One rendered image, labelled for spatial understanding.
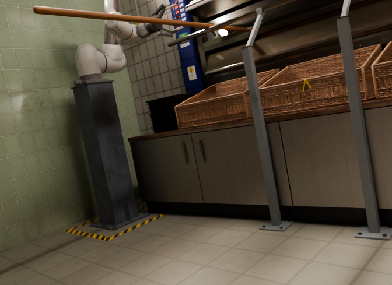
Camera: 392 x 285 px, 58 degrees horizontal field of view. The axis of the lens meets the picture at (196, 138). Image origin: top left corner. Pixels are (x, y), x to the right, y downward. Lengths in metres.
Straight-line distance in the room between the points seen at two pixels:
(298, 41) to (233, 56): 0.50
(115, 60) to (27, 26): 0.70
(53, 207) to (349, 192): 2.03
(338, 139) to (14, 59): 2.20
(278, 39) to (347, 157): 1.02
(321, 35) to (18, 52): 2.06
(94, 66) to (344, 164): 1.71
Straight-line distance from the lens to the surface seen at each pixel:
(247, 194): 2.05
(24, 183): 2.76
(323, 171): 1.82
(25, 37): 2.95
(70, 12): 1.67
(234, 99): 2.03
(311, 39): 2.35
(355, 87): 1.66
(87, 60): 2.57
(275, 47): 2.45
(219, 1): 2.60
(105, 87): 2.56
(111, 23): 2.14
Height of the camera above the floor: 0.67
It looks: 4 degrees down
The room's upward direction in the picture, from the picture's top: 11 degrees counter-clockwise
